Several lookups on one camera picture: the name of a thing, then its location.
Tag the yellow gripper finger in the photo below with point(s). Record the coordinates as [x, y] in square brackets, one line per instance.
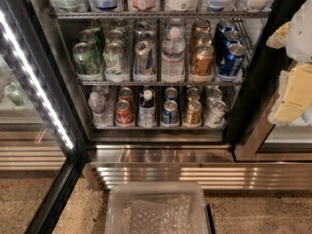
[278, 39]
[295, 93]

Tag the dark blue plastic bottle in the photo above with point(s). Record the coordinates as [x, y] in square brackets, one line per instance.
[147, 110]

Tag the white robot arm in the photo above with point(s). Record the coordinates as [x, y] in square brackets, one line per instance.
[299, 46]

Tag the blue can front middle shelf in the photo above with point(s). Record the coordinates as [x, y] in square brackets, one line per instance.
[231, 62]

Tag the gold can front middle shelf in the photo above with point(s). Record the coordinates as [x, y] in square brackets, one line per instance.
[201, 67]

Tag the clear water bottle middle shelf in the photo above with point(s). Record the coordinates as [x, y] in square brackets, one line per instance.
[173, 56]

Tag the clear water bottle shelf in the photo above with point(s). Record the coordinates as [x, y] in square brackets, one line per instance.
[101, 115]
[173, 56]

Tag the green can front middle shelf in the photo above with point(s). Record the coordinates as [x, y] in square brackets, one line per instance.
[86, 62]

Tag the clear water bottle bottom shelf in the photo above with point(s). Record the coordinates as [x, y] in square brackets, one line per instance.
[101, 115]

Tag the open glass fridge door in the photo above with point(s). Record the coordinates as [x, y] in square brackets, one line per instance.
[38, 172]

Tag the silver soda can back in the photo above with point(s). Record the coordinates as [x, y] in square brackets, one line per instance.
[213, 94]

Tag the silver soda can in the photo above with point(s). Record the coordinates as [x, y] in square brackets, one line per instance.
[215, 114]
[213, 94]

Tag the silver soda can front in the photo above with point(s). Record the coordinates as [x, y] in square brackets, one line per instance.
[215, 114]

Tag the gold soda can back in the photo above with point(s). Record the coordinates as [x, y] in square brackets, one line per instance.
[192, 94]

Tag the gold soda can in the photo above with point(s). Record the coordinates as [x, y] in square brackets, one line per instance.
[192, 94]
[193, 113]

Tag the gold soda can front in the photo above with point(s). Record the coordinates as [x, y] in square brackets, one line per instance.
[193, 113]

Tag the blue soda can back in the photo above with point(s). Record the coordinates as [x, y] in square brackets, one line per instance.
[171, 93]

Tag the blue soda can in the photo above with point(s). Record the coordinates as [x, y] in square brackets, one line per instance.
[169, 114]
[171, 93]

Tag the blue soda can front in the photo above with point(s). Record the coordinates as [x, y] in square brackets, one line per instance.
[169, 114]

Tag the silver blue slim can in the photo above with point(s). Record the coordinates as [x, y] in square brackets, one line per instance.
[144, 69]

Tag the red soda can back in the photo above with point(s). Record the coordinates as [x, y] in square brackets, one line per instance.
[126, 93]

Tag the red soda can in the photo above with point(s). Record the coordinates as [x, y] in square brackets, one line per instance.
[124, 113]
[126, 93]

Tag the white green can front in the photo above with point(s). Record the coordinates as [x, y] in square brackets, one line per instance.
[114, 60]

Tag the red soda can front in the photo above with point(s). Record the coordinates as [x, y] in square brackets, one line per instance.
[124, 113]

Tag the clear plastic bin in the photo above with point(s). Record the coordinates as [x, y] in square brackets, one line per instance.
[157, 208]

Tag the white LED light strip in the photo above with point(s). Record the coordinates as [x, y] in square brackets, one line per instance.
[9, 35]

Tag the middle wire shelf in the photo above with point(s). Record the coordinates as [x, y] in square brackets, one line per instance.
[159, 83]

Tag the wire shelf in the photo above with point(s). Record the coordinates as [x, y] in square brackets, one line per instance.
[150, 15]
[159, 83]

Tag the upper wire shelf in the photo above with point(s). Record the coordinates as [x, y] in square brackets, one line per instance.
[150, 15]

